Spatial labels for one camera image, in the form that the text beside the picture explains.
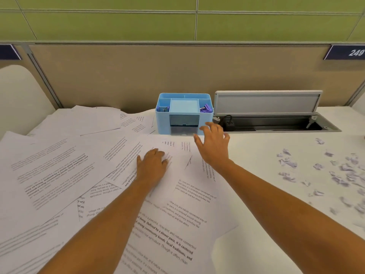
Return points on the person's right hand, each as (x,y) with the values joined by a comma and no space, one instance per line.
(215,148)

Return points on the person's left hand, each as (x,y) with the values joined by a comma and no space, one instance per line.
(152,168)

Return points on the purple stapler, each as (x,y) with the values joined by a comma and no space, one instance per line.
(206,108)
(164,109)

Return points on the blue desk organizer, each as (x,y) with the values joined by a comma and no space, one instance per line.
(162,122)

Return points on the heap of paper scraps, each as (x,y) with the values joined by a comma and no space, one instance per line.
(288,162)

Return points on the pile of printed papers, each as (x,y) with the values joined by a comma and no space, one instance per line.
(57,151)

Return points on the person's left forearm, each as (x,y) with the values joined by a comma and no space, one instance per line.
(99,234)

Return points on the person's right forearm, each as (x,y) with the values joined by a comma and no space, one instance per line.
(285,211)

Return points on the white desk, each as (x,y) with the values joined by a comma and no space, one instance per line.
(256,156)

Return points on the beige partition panel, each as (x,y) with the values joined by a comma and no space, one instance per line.
(142,71)
(20,63)

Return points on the white side divider panel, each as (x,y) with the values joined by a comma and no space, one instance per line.
(20,97)
(360,101)

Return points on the blue number sign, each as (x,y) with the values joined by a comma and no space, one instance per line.
(336,52)
(8,52)

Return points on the grey partition post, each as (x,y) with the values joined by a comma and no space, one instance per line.
(44,78)
(358,92)

